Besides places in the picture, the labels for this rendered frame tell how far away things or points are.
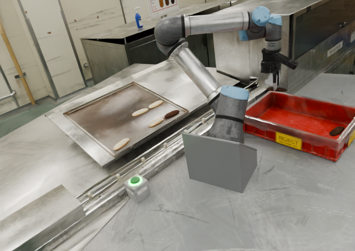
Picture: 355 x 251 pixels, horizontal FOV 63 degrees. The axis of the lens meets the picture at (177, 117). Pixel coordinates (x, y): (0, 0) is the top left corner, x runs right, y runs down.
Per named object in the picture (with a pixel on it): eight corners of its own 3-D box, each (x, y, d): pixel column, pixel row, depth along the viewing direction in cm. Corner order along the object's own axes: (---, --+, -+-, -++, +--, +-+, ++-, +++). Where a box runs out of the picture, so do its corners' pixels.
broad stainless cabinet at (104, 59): (143, 124, 343) (122, 38, 295) (99, 104, 414) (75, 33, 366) (239, 68, 451) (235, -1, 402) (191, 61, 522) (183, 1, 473)
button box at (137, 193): (138, 211, 116) (132, 191, 111) (127, 202, 121) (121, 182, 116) (154, 199, 121) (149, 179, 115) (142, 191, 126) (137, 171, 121)
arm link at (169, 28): (150, 9, 119) (270, -1, 118) (153, 21, 130) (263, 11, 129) (152, 36, 117) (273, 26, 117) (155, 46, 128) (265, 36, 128)
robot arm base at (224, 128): (249, 147, 118) (254, 123, 119) (232, 142, 107) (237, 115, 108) (217, 141, 128) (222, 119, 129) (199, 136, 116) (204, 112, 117)
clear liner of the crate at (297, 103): (337, 164, 116) (341, 143, 112) (236, 130, 149) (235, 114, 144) (365, 126, 135) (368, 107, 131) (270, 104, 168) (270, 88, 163)
